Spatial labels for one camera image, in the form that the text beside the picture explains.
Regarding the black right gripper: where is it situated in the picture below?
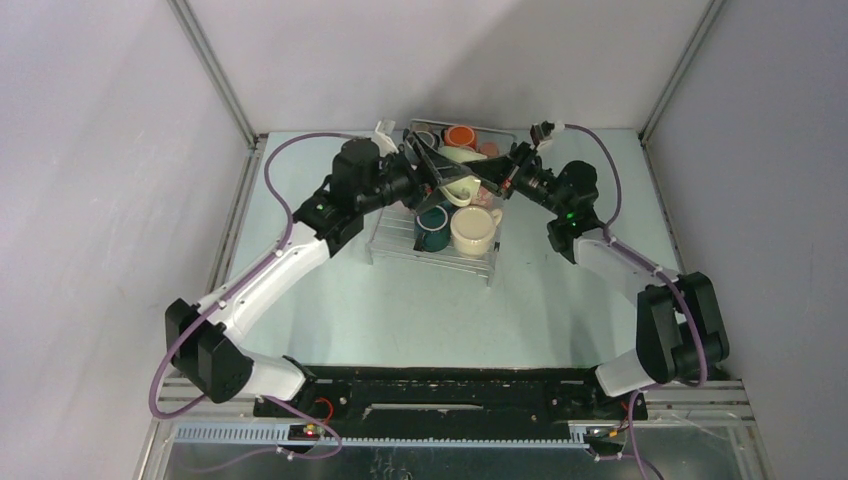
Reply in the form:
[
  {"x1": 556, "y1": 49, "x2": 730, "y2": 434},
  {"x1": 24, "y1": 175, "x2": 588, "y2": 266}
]
[{"x1": 464, "y1": 142, "x2": 567, "y2": 218}]

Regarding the dark teal mug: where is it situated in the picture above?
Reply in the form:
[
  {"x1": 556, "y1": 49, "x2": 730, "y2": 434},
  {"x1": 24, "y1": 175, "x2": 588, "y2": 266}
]
[{"x1": 413, "y1": 205, "x2": 451, "y2": 253}]

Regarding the grey cable duct strip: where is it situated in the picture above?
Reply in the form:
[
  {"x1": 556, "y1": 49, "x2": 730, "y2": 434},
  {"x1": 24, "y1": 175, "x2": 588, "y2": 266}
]
[{"x1": 172, "y1": 422, "x2": 589, "y2": 449}]

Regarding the pink ghost pattern mug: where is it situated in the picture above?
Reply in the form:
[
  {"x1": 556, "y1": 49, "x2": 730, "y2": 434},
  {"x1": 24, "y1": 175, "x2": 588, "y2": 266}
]
[{"x1": 471, "y1": 186, "x2": 501, "y2": 209}]

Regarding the small terracotta cup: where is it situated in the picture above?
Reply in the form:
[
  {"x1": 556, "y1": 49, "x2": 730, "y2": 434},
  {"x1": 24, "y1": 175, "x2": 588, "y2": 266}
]
[{"x1": 478, "y1": 142, "x2": 500, "y2": 158}]

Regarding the light green mug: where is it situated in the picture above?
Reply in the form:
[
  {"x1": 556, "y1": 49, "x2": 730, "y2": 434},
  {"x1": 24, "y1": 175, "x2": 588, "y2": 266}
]
[{"x1": 437, "y1": 145, "x2": 487, "y2": 207}]

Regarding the white wire dish rack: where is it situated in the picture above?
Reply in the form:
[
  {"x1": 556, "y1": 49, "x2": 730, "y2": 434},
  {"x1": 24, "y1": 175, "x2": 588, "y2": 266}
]
[{"x1": 366, "y1": 119, "x2": 518, "y2": 283}]

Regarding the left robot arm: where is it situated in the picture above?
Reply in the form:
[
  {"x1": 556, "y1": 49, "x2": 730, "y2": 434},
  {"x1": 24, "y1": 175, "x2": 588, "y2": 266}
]
[{"x1": 165, "y1": 133, "x2": 473, "y2": 417}]

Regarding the cream mug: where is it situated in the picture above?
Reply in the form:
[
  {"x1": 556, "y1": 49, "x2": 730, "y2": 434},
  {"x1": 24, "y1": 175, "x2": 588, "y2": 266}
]
[{"x1": 450, "y1": 205, "x2": 503, "y2": 259}]

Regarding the grey mug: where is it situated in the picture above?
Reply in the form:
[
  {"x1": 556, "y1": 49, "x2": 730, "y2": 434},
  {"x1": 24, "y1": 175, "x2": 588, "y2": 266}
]
[{"x1": 412, "y1": 130, "x2": 440, "y2": 150}]

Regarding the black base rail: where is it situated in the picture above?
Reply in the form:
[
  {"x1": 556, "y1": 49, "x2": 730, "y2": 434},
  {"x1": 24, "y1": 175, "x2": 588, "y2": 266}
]
[{"x1": 291, "y1": 365, "x2": 648, "y2": 439}]

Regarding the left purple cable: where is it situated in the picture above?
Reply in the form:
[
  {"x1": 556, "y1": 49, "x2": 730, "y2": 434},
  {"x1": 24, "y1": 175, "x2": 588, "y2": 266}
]
[{"x1": 146, "y1": 132, "x2": 362, "y2": 462}]

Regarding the orange mug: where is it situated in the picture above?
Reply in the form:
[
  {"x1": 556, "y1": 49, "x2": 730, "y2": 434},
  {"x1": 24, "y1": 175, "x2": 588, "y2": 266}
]
[{"x1": 442, "y1": 125, "x2": 477, "y2": 151}]

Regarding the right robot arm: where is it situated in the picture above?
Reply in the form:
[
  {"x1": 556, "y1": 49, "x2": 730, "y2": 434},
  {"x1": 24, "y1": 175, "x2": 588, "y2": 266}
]
[{"x1": 464, "y1": 143, "x2": 729, "y2": 418}]

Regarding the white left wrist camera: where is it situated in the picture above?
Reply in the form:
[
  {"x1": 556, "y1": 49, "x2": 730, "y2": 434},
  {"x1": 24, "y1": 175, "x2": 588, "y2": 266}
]
[{"x1": 371, "y1": 118, "x2": 399, "y2": 157}]

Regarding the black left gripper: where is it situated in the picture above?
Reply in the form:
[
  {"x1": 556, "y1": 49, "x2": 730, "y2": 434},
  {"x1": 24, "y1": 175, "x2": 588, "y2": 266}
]
[{"x1": 357, "y1": 133, "x2": 470, "y2": 218}]

